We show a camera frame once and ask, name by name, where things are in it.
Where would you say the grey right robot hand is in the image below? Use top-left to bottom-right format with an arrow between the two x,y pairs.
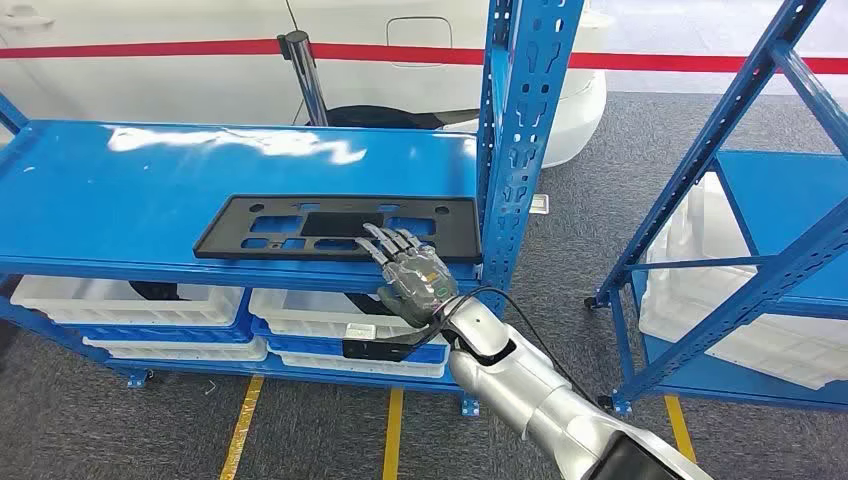
355,223 -> 460,329

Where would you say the black plastic panel part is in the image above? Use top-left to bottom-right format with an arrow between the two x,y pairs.
193,194 -> 483,264

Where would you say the black curved part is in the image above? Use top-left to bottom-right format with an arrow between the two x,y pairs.
129,280 -> 200,303
344,292 -> 392,318

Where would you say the blue metal shelf rack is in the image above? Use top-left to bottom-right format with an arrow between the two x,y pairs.
584,0 -> 848,415
0,0 -> 588,417

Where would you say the white car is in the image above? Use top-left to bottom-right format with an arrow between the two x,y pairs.
0,0 -> 609,168

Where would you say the red barrier belt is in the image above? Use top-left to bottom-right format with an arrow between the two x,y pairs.
0,38 -> 848,75

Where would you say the black camera bracket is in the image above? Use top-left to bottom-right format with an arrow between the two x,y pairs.
341,329 -> 427,363

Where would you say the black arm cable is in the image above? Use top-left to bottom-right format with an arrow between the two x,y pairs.
423,286 -> 598,407

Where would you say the chrome stanchion post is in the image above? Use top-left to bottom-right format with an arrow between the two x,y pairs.
277,30 -> 331,127

